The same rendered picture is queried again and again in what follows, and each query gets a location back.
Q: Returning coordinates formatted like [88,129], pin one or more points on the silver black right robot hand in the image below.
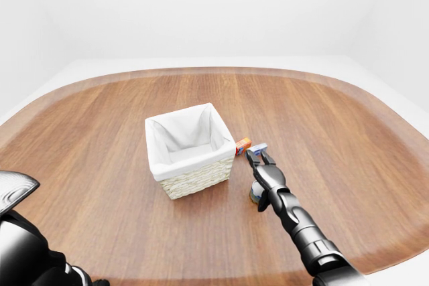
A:
[271,176]

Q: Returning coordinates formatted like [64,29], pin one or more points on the white lined wicker basket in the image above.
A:
[187,173]

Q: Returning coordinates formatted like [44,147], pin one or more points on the small blue white box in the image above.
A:
[258,148]

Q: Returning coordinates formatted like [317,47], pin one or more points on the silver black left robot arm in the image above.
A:
[23,242]

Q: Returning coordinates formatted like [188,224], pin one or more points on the small orange food box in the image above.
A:
[242,145]

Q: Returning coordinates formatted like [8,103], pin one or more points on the soup can, blue white label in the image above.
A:
[255,193]

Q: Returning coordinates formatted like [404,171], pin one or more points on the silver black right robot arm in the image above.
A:
[301,225]

